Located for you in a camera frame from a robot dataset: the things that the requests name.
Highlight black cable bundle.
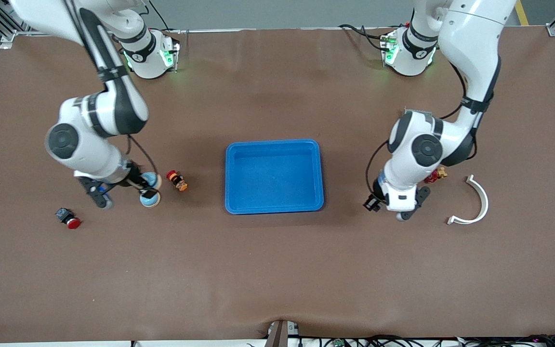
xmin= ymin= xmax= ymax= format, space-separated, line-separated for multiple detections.
xmin=302 ymin=334 xmax=555 ymax=347

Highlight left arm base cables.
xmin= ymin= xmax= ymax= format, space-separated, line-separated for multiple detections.
xmin=338 ymin=23 xmax=390 ymax=52

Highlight orange black emergency stop button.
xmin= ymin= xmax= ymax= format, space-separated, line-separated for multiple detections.
xmin=166 ymin=170 xmax=188 ymax=192

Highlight grey camera stand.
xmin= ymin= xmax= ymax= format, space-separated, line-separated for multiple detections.
xmin=267 ymin=319 xmax=300 ymax=347

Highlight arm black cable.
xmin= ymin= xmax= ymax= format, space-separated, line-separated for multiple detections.
xmin=124 ymin=134 xmax=159 ymax=180
xmin=365 ymin=62 xmax=468 ymax=196

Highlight red push button black body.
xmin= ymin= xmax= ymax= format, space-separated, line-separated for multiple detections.
xmin=55 ymin=207 xmax=82 ymax=230

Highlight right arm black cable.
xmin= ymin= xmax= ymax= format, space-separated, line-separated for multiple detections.
xmin=124 ymin=134 xmax=159 ymax=180

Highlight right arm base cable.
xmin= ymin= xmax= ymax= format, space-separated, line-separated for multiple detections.
xmin=147 ymin=2 xmax=171 ymax=32

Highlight white curved plastic bracket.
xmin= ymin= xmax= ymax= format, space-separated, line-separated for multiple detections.
xmin=446 ymin=174 xmax=489 ymax=226

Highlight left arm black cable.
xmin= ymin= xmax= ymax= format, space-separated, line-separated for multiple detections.
xmin=365 ymin=62 xmax=468 ymax=196

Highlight blue plastic tray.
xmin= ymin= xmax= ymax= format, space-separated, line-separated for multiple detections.
xmin=225 ymin=139 xmax=325 ymax=215

